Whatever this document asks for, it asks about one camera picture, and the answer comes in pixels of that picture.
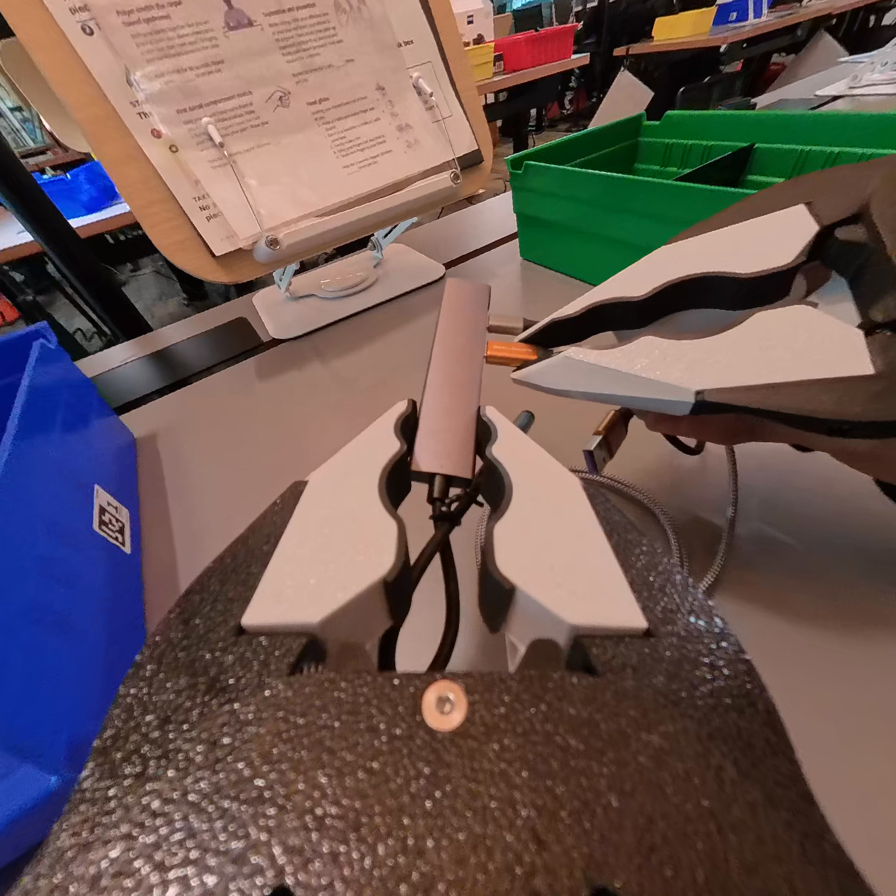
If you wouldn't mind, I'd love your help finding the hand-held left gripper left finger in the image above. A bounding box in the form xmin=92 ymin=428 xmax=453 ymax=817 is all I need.
xmin=240 ymin=400 xmax=414 ymax=669

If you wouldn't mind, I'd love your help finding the large blue plastic bin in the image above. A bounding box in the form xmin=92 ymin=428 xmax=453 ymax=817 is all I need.
xmin=0 ymin=321 xmax=147 ymax=886

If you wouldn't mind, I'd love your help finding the person's right hand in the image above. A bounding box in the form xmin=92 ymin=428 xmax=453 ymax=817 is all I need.
xmin=637 ymin=412 xmax=896 ymax=503

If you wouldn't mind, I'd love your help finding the wooden document stand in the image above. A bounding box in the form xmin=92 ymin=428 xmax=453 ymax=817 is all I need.
xmin=0 ymin=36 xmax=93 ymax=154
xmin=0 ymin=0 xmax=495 ymax=342

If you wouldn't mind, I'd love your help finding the white printed instruction sheet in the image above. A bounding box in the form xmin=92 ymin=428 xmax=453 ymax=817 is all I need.
xmin=42 ymin=0 xmax=484 ymax=256

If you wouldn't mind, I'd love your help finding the grey document stand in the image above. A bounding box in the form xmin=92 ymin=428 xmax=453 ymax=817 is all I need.
xmin=755 ymin=29 xmax=869 ymax=112
xmin=587 ymin=69 xmax=655 ymax=130

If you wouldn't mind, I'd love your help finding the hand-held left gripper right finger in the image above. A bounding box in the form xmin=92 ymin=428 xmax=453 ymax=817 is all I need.
xmin=476 ymin=405 xmax=650 ymax=674

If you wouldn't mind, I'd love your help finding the red plastic bin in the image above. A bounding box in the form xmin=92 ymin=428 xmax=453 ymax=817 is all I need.
xmin=493 ymin=23 xmax=582 ymax=74

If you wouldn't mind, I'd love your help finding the orange plug black cable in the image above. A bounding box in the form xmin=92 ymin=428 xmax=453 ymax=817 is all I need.
xmin=485 ymin=339 xmax=546 ymax=370

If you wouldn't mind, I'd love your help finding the black metal pole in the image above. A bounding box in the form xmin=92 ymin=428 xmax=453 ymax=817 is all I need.
xmin=0 ymin=133 xmax=154 ymax=338

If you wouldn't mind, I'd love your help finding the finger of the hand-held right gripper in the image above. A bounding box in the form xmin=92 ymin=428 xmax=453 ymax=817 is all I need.
xmin=515 ymin=203 xmax=824 ymax=349
xmin=510 ymin=307 xmax=877 ymax=417

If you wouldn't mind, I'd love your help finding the braided grey cable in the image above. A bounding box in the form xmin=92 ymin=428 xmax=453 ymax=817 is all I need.
xmin=476 ymin=408 xmax=741 ymax=597

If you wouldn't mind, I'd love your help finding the small blue plastic bin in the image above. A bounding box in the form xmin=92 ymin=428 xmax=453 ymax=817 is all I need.
xmin=31 ymin=161 xmax=123 ymax=219
xmin=713 ymin=0 xmax=771 ymax=28

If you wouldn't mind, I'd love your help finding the grey USB hub with cable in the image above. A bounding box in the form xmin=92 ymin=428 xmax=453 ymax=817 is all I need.
xmin=378 ymin=276 xmax=492 ymax=674

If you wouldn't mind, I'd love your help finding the wooden background table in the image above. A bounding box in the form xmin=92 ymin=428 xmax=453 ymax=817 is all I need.
xmin=476 ymin=52 xmax=590 ymax=97
xmin=615 ymin=0 xmax=896 ymax=58

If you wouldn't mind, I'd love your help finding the grey desk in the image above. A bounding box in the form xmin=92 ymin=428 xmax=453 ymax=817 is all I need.
xmin=73 ymin=189 xmax=896 ymax=896

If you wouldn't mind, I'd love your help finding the green plastic bin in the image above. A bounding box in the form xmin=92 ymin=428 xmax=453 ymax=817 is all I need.
xmin=505 ymin=110 xmax=896 ymax=286

